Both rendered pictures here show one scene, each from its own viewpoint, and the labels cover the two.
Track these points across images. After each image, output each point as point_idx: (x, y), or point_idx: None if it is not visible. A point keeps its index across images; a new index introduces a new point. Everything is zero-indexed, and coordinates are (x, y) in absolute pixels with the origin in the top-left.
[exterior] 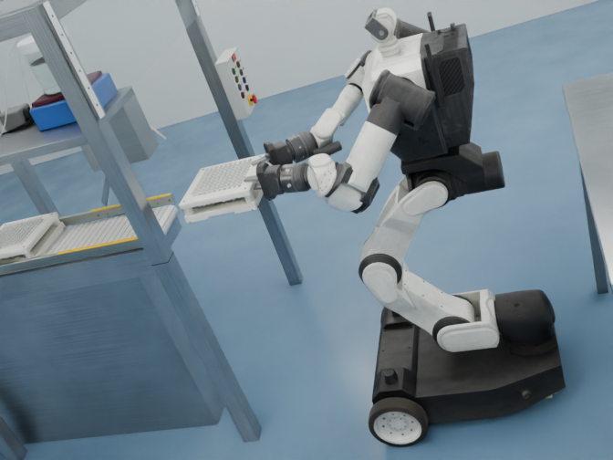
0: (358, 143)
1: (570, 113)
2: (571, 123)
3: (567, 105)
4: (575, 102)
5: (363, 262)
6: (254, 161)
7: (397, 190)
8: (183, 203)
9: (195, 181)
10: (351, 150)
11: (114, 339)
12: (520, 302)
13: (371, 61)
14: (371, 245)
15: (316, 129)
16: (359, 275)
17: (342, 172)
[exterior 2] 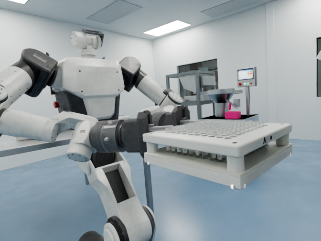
0: (157, 82)
1: (27, 146)
2: (40, 143)
3: (13, 148)
4: (11, 147)
5: (148, 212)
6: (166, 126)
7: (102, 167)
8: (282, 123)
9: (257, 134)
10: (159, 85)
11: None
12: (96, 234)
13: (94, 60)
14: (138, 199)
15: (96, 118)
16: (153, 225)
17: (172, 90)
